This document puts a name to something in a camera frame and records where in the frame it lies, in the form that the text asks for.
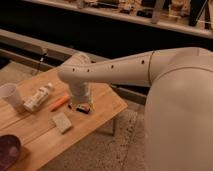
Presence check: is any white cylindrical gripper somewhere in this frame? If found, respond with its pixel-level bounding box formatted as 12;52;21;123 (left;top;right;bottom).
69;83;91;108

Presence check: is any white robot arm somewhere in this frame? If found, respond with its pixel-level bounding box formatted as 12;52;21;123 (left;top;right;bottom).
58;47;213;171

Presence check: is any orange carrot toy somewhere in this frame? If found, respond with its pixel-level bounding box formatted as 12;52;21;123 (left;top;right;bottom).
50;94;69;112

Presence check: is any beige sponge block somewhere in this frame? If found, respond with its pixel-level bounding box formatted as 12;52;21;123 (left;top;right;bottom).
52;112;72;134

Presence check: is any wooden table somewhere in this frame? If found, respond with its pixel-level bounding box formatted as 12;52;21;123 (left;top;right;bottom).
0;69;127;171

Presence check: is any dark purple bowl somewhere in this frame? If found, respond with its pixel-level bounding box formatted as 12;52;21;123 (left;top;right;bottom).
0;135;21;171

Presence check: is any wooden background shelf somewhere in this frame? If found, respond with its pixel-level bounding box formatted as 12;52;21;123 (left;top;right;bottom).
25;0;213;40

